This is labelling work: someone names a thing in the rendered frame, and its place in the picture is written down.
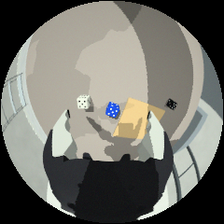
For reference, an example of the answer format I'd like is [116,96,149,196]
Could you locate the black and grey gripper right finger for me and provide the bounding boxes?
[137,111,174,194]

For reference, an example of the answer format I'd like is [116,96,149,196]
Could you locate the white die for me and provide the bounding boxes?
[77,95,91,109]

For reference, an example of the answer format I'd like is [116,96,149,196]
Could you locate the tan mat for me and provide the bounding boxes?
[113,97,165,139]

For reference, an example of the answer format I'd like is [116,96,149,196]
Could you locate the black die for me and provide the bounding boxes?
[167,99,177,110]

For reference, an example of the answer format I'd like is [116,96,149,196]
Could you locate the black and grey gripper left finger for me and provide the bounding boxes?
[43,109,77,190]

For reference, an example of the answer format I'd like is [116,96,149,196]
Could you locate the blue die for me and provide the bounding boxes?
[105,102,119,118]

